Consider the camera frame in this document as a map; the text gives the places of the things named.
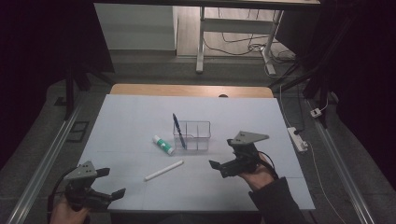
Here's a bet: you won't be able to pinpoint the white power strip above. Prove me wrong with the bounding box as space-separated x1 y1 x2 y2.
286 126 309 153

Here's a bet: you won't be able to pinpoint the black metal stand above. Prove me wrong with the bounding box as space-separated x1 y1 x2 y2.
63 64 115 121
268 8 357 129

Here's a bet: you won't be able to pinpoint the right hand-held gripper cable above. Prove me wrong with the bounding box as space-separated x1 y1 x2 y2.
257 150 280 181

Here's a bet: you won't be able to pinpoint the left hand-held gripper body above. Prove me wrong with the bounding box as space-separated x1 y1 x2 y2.
63 160 114 213

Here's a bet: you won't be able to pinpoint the black floor cables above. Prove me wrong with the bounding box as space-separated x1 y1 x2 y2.
204 7 297 79

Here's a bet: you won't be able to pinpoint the white green glue stick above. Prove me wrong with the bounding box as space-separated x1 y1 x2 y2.
151 134 176 156

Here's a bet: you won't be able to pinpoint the blue pen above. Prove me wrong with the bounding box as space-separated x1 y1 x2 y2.
172 112 188 150

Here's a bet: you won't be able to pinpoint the white pen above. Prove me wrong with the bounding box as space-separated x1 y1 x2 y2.
144 160 185 182

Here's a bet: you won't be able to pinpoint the white cabinet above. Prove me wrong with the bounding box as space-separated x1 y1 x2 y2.
93 3 178 51

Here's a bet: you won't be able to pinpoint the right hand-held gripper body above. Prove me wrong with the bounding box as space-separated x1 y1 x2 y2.
219 130 271 179

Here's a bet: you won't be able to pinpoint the wooden table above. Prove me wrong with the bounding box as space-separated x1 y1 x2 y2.
109 83 276 99

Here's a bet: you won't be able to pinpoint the black floor frame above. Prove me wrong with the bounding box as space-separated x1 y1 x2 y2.
66 120 91 144

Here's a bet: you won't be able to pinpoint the white power strip cable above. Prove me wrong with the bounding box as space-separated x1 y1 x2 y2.
305 141 347 224

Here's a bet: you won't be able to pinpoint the person's right hand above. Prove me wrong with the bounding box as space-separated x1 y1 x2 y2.
237 153 276 191

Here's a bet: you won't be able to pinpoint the person's left hand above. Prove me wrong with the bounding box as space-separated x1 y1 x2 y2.
49 198 92 224

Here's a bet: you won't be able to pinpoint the aluminium rail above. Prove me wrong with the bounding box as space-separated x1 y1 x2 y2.
6 104 82 224
305 99 376 224

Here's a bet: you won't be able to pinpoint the clear plastic pen organizer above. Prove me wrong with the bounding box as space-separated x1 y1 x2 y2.
173 119 212 152

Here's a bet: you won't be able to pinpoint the white desk frame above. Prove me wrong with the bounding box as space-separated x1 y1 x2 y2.
195 6 285 76

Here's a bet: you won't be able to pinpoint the pale blue table mat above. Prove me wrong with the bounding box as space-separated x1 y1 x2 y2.
74 93 317 212

